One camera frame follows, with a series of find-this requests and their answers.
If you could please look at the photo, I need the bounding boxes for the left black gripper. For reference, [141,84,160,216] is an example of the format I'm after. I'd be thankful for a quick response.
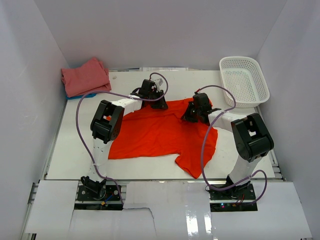
[148,90,169,110]

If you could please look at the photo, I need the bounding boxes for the orange t shirt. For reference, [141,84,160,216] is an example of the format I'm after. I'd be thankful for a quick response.
[108,98,218,179]

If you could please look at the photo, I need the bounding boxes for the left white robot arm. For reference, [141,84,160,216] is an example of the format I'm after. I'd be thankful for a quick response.
[75,75,169,200]

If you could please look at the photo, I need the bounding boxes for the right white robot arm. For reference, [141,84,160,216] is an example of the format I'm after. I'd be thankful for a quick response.
[181,92,274,200]

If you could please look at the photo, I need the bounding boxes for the papers at back edge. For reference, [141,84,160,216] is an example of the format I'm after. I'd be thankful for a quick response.
[109,65,198,72]

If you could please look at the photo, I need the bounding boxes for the folded blue t shirt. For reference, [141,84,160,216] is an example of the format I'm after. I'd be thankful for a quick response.
[65,93,97,100]

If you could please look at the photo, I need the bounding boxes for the white plastic basket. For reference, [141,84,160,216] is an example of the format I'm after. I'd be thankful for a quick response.
[219,56,270,108]

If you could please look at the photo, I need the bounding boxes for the folded pink t shirt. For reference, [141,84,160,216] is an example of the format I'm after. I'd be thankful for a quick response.
[61,57,112,98]

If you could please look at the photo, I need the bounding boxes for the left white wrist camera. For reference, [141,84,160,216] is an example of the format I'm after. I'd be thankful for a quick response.
[153,78,164,92]

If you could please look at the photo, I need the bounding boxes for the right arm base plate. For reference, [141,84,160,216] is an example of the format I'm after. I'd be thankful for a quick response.
[205,183,258,213]

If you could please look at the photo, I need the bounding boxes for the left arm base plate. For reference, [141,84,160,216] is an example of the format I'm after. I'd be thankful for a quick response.
[74,184,123,211]

